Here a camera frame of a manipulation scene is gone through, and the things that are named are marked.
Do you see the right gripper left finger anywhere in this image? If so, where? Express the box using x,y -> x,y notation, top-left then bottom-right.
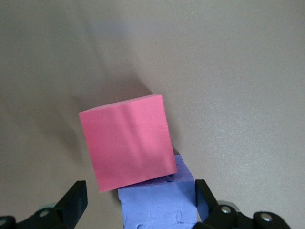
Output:
0,180 -> 88,229

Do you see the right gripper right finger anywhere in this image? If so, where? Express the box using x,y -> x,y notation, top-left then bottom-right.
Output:
193,179 -> 290,229

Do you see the purple foam cube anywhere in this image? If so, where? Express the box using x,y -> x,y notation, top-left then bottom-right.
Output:
118,154 -> 200,229

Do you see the red foam cube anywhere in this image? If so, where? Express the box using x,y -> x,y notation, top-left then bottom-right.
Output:
78,94 -> 178,193

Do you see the brown table cover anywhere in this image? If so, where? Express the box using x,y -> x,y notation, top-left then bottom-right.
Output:
0,0 -> 305,229

